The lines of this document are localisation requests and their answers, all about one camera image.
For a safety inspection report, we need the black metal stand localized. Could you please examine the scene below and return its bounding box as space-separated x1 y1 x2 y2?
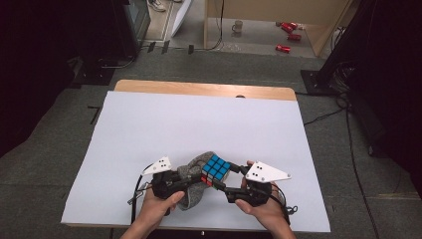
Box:
300 0 377 98

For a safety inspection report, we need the right hand-held gripper cable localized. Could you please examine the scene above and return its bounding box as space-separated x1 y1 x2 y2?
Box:
270 183 299 227

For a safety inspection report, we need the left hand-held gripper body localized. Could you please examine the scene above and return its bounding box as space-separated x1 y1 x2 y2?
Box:
141 156 187 200

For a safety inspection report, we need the grey cloth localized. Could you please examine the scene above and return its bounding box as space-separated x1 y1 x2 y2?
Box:
176 150 217 211

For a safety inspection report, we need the wooden table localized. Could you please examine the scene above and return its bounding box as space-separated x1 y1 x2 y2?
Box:
63 79 331 233

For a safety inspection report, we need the person's right hand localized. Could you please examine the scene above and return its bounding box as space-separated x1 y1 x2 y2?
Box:
234 160 287 230

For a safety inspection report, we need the white panel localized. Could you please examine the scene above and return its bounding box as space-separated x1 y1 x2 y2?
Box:
170 0 194 39

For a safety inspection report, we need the black monitor cabinet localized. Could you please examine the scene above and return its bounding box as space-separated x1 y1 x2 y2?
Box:
111 0 152 60

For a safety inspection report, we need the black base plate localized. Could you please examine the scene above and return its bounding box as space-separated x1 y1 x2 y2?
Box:
69 57 116 90

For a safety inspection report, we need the person's left hand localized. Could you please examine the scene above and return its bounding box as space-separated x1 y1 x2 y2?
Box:
137 187 186 227

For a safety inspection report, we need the black hanging cable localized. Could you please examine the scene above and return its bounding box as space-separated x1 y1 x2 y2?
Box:
205 0 226 52

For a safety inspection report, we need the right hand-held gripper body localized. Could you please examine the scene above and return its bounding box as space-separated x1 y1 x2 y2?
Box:
225 160 293 207

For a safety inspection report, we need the white board sheet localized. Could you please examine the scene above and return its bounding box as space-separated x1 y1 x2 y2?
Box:
60 91 331 233

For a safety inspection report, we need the hand-held gripper cable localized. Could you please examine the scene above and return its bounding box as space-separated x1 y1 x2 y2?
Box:
270 183 299 227
126 163 155 224

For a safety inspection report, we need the colourful puzzle cube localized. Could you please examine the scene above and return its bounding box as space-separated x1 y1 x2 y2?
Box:
200 153 232 191

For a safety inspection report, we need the left hand-held gripper cable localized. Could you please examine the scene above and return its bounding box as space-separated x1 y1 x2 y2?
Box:
126 163 155 224

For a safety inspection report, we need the black floor cable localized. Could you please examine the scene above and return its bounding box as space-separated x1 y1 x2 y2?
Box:
296 91 381 239

